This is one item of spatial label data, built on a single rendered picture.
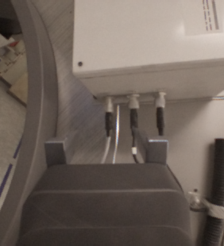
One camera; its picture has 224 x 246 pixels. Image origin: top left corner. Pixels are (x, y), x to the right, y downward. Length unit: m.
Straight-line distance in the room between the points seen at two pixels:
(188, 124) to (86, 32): 0.19
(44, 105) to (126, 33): 0.16
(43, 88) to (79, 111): 0.07
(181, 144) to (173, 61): 0.14
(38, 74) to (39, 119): 0.07
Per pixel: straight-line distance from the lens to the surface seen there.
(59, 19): 0.41
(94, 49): 0.20
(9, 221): 0.32
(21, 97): 5.26
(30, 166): 0.29
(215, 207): 0.28
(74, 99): 0.32
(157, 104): 0.25
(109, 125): 0.25
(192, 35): 0.20
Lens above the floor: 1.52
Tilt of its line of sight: 2 degrees down
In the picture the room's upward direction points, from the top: 46 degrees clockwise
